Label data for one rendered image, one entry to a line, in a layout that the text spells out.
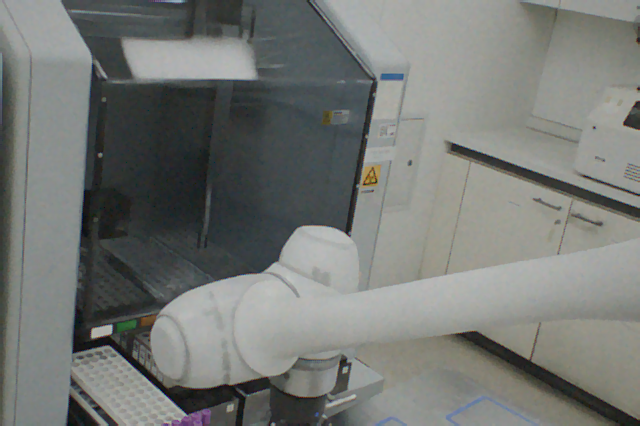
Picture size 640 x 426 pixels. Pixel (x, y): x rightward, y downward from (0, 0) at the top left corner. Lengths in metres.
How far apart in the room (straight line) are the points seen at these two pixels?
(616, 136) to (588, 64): 0.84
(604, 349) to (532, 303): 2.70
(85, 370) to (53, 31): 0.60
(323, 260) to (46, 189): 0.51
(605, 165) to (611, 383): 0.85
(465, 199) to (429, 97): 0.49
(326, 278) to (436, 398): 0.77
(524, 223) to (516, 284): 2.78
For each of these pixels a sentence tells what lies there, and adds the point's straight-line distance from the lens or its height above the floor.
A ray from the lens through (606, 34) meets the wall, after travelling 4.11.
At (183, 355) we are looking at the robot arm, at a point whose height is 1.23.
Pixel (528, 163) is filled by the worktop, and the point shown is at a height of 0.89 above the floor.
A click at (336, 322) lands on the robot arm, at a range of 0.82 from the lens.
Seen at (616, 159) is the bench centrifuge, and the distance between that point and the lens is 3.37.
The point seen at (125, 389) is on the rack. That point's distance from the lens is 1.51.
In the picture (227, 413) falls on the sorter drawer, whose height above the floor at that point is 0.78.
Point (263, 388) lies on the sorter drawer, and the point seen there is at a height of 0.81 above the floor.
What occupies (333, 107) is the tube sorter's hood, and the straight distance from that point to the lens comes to 1.60.
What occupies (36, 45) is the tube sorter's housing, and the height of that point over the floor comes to 1.44.
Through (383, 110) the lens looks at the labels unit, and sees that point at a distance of 1.72.
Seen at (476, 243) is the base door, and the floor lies 0.47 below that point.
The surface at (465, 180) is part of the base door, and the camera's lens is 3.75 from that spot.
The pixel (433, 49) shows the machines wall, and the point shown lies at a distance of 3.57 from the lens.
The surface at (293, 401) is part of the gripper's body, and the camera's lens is 1.07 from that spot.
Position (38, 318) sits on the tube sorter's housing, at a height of 1.01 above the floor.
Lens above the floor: 1.65
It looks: 18 degrees down
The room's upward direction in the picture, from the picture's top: 9 degrees clockwise
